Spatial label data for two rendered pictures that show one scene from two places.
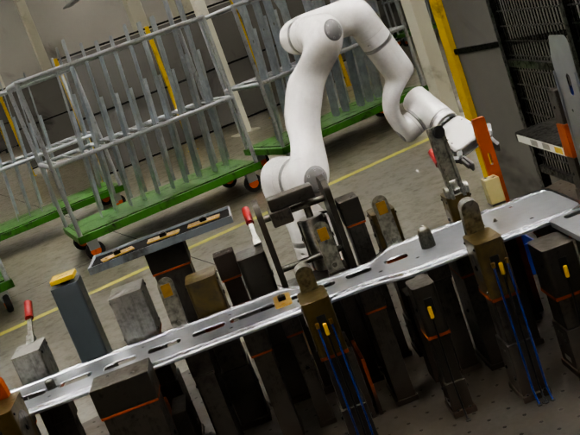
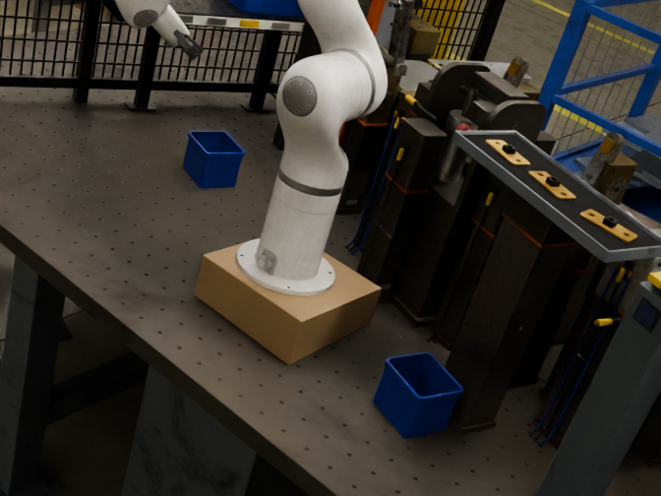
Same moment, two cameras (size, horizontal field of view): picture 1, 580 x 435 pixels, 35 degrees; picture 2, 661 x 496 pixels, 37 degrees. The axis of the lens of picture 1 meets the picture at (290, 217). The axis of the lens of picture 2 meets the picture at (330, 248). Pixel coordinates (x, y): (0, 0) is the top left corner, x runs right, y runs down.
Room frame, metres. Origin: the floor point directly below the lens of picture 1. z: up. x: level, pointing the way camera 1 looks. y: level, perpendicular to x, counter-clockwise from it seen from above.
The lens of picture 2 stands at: (3.34, 1.27, 1.73)
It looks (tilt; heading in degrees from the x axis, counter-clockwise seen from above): 29 degrees down; 233
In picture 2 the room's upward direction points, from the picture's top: 17 degrees clockwise
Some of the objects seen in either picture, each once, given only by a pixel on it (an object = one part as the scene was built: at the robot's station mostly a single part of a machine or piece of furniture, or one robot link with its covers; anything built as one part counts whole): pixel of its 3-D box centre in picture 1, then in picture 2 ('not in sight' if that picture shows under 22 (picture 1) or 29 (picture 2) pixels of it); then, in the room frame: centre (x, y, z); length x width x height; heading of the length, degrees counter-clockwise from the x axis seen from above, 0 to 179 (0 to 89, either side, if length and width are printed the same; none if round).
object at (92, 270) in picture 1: (161, 239); (555, 189); (2.23, 0.32, 1.16); 0.37 x 0.14 x 0.02; 92
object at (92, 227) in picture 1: (136, 137); not in sight; (9.01, 1.14, 0.89); 1.90 x 1.00 x 1.77; 108
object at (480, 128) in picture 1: (507, 217); (351, 92); (2.07, -0.48, 0.95); 0.03 x 0.01 x 0.50; 92
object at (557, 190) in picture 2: (162, 234); (553, 182); (2.23, 0.31, 1.17); 0.08 x 0.04 x 0.01; 87
